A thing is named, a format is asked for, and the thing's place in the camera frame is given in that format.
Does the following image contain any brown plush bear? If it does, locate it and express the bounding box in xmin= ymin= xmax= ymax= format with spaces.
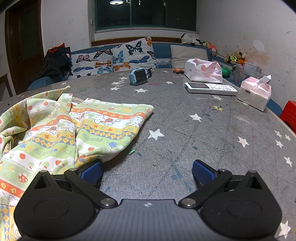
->
xmin=233 ymin=50 xmax=247 ymax=64

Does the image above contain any wooden chair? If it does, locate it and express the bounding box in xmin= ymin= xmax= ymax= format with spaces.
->
xmin=0 ymin=74 xmax=14 ymax=101

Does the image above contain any grey star print tablecloth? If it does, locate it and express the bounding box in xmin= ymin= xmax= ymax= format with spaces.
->
xmin=0 ymin=68 xmax=296 ymax=241

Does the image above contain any green framed window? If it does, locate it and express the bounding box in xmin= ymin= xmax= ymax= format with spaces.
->
xmin=94 ymin=0 xmax=200 ymax=32

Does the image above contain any blue smart watch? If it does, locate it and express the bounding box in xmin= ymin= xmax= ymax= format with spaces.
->
xmin=129 ymin=67 xmax=154 ymax=86

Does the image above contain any red plastic stool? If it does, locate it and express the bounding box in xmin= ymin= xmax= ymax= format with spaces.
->
xmin=279 ymin=100 xmax=296 ymax=134

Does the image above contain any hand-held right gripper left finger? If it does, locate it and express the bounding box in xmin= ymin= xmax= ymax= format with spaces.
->
xmin=33 ymin=161 xmax=118 ymax=209

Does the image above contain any grey pillow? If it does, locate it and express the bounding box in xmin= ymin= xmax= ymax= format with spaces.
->
xmin=170 ymin=44 xmax=209 ymax=68

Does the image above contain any butterfly print pillow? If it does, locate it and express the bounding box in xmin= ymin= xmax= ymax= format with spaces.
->
xmin=69 ymin=46 xmax=114 ymax=81
xmin=112 ymin=37 xmax=158 ymax=73

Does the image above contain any white handheld device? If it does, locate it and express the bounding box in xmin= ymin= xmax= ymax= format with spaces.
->
xmin=184 ymin=82 xmax=238 ymax=96

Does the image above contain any printed children's shirt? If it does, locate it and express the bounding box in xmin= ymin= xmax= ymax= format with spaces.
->
xmin=0 ymin=85 xmax=154 ymax=241

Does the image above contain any black and white plush dog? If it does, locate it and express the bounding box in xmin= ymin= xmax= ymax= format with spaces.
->
xmin=181 ymin=33 xmax=204 ymax=46

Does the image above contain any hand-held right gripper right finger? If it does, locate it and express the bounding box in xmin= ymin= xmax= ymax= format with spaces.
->
xmin=179 ymin=159 xmax=263 ymax=208

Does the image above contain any clear plastic box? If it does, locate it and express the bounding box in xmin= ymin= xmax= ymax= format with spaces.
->
xmin=234 ymin=61 xmax=263 ymax=83

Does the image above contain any open pink tissue pack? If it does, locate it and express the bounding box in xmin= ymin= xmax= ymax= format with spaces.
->
xmin=184 ymin=58 xmax=223 ymax=83

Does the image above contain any dark wooden door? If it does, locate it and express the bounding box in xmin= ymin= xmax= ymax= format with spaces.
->
xmin=5 ymin=0 xmax=45 ymax=76

